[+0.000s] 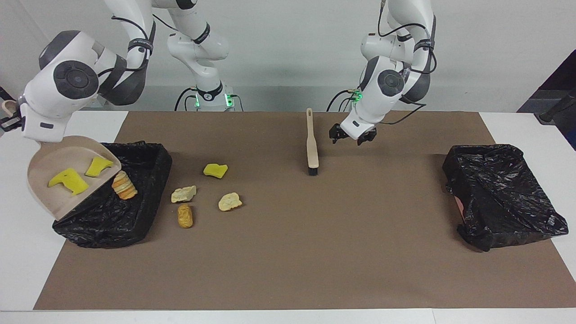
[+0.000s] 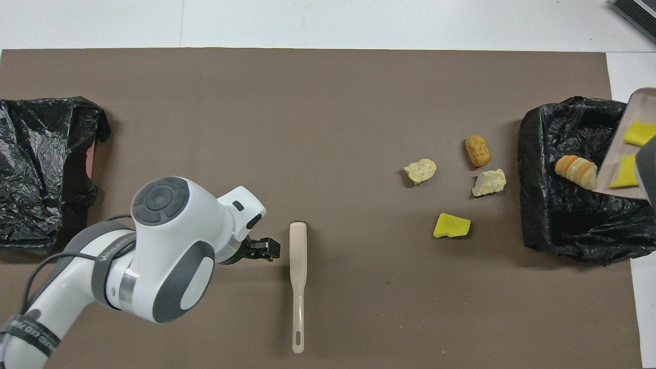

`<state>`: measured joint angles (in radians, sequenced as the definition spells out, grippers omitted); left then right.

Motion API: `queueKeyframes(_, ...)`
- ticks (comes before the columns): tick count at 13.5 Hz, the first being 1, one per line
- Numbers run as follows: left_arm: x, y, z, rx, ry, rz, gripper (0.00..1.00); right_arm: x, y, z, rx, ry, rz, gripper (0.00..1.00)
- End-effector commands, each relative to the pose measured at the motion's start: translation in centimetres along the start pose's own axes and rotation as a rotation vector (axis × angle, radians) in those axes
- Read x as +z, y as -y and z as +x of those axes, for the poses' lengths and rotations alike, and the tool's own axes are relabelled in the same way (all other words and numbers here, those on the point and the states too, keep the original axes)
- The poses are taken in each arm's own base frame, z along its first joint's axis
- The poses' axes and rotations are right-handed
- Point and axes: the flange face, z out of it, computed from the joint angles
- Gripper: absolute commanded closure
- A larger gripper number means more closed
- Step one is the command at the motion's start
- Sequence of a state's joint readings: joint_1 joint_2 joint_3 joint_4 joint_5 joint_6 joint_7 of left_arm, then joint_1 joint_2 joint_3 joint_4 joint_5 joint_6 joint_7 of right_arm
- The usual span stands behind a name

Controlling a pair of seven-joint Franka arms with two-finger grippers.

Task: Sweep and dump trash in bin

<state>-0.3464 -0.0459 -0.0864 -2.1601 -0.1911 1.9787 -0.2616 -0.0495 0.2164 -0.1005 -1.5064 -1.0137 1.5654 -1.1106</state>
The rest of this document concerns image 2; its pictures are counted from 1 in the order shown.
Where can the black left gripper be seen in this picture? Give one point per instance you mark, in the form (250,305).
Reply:
(248,251)

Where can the beige hand brush black bristles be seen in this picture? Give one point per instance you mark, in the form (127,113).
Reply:
(298,246)

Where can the round pale bread chunk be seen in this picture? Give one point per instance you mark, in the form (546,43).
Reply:
(420,171)

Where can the blocky yellow sponge piece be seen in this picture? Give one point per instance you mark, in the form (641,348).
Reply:
(451,225)

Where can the brown bread nugget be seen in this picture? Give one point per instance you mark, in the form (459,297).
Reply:
(477,151)

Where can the angular pale bread chunk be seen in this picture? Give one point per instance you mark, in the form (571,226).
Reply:
(489,182)

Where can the orange striped bread roll piece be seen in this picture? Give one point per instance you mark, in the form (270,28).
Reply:
(576,170)

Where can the beige plastic dustpan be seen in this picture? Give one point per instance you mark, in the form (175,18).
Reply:
(617,148)

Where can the wedge yellow sponge piece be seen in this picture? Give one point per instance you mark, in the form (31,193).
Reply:
(625,173)

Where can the notched yellow sponge piece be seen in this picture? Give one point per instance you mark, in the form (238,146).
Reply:
(640,133)

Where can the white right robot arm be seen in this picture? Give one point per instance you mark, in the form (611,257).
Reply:
(648,169)

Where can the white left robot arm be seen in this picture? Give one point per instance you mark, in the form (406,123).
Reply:
(205,220)

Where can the black-bagged pink bin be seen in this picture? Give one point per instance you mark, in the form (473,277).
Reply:
(31,138)

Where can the large brown table mat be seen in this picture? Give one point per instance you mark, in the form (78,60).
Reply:
(328,102)

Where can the dark grey ribbed device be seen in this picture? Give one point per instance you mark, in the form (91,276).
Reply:
(638,10)

